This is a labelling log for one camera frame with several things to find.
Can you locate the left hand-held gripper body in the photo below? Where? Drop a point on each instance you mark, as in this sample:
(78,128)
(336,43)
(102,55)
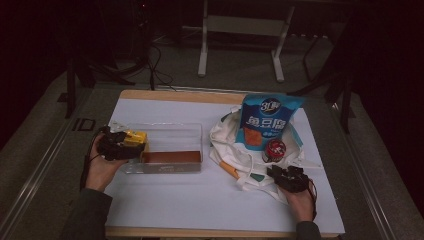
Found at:
(111,146)

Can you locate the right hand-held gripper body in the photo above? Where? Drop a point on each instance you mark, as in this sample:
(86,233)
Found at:
(293,180)

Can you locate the yellow drink carton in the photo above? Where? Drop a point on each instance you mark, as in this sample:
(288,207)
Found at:
(136,137)

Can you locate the red-lidded jar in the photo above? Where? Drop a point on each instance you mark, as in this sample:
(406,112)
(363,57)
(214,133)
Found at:
(275,150)

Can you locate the brown rectangular box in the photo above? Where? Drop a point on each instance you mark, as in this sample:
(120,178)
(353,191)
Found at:
(173,157)

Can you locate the clear plastic box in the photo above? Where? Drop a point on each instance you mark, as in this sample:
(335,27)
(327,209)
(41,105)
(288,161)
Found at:
(173,136)

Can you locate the white patterned tote bag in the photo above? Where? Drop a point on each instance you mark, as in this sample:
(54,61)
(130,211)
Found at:
(226,146)

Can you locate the blue snack bag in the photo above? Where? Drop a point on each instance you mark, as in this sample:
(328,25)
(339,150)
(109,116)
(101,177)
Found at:
(266,113)

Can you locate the person's right hand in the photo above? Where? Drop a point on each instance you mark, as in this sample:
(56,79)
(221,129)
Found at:
(303,205)

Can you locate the person's left hand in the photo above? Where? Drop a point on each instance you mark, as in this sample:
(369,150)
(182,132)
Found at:
(100,171)

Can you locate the white table mat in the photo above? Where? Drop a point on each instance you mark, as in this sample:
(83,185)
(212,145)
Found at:
(186,200)

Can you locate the black metal stand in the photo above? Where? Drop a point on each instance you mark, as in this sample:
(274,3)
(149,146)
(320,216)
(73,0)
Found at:
(346,96)
(70,86)

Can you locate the black floor bracket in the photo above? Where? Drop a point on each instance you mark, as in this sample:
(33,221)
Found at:
(83,124)

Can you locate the metal floor rail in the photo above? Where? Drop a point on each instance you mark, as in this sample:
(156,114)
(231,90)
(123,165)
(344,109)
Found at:
(40,170)
(370,186)

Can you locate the white metal table frame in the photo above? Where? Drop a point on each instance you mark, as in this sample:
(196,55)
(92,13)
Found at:
(243,25)

